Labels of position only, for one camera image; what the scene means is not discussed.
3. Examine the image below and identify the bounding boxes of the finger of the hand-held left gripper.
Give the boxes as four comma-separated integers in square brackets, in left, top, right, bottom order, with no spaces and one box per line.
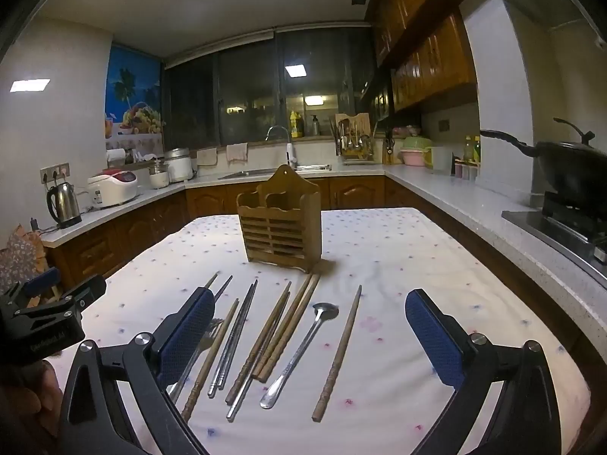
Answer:
[56,274,108,316]
[24,267,62,297]

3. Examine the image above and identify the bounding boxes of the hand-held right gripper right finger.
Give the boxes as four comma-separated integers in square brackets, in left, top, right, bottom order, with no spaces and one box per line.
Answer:
[404,288,563,455]

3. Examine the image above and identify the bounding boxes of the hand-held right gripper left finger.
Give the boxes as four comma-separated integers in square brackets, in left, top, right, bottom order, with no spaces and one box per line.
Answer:
[57,288,216,455]

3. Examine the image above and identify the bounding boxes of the dark wooden chopstick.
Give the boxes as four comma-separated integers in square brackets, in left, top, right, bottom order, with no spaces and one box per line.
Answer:
[234,282,292,392]
[225,288,289,405]

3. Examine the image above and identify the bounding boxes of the light wooden chopstick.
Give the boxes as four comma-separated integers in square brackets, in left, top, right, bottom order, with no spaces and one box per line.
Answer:
[253,273,314,380]
[258,273,322,384]

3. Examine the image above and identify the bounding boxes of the wooden utensil holder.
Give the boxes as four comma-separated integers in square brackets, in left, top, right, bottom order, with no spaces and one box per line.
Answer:
[236,164,323,274]

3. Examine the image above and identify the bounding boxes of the person's left hand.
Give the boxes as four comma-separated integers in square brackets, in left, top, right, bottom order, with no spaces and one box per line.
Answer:
[0,357,63,438]

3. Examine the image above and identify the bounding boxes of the metal fork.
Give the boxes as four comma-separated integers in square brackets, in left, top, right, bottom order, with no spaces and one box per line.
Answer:
[168,317,225,403]

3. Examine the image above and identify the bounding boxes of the floral cushion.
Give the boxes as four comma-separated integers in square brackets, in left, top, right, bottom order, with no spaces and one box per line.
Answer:
[0,224,49,295]

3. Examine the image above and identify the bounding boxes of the carved wooden chopstick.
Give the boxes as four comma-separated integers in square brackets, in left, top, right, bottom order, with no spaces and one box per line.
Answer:
[181,298,240,422]
[311,285,363,422]

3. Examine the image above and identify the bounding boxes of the steel electric kettle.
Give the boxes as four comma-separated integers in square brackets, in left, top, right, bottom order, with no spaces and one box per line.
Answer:
[46,182,83,229]

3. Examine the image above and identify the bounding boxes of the white floral tablecloth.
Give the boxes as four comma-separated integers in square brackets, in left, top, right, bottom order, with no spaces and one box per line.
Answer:
[45,207,591,455]

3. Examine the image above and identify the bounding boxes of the white and red rice cooker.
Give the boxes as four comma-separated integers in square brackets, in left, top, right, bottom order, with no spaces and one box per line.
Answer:
[86,169,139,210]

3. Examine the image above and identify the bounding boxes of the metal spoon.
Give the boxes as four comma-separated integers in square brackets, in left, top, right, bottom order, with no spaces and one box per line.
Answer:
[259,302,340,410]

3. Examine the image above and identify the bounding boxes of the white kitchen countertop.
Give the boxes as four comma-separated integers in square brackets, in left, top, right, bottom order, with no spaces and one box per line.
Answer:
[40,163,607,291]

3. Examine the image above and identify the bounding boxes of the gas stove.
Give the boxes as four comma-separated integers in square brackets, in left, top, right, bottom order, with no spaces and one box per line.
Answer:
[502,191,607,290]

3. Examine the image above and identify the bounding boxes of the steel sink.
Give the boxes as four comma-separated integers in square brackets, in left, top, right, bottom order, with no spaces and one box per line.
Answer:
[219,166,333,180]

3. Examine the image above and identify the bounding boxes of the pink basin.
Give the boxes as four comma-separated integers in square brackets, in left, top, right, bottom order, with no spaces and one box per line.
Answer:
[399,149,432,167]

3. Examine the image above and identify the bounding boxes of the green basket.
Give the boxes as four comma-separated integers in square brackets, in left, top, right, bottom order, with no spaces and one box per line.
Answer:
[401,136,434,153]

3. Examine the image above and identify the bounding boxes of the utensil drying rack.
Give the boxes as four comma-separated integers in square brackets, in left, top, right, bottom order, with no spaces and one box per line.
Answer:
[338,130,376,165]

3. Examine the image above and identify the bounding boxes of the chrome faucet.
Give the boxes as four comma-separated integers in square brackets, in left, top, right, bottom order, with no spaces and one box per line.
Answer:
[266,126,299,170]

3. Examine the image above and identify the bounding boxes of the black wok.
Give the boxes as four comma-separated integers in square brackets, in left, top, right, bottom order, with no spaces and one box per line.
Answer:
[480,117,607,201]

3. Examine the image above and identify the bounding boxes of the wooden cutting board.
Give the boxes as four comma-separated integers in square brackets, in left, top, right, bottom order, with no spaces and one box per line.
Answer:
[335,113,371,139]

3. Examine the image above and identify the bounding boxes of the dark kitchen window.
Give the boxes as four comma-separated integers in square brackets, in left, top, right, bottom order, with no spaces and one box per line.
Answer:
[164,25,380,146]

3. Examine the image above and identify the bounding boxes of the upper wooden cabinets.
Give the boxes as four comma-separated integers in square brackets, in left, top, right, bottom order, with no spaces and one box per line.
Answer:
[365,0,478,115]

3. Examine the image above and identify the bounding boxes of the tropical fruit wall poster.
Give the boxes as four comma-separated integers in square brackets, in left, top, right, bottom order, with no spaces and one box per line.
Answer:
[105,44,165,153]

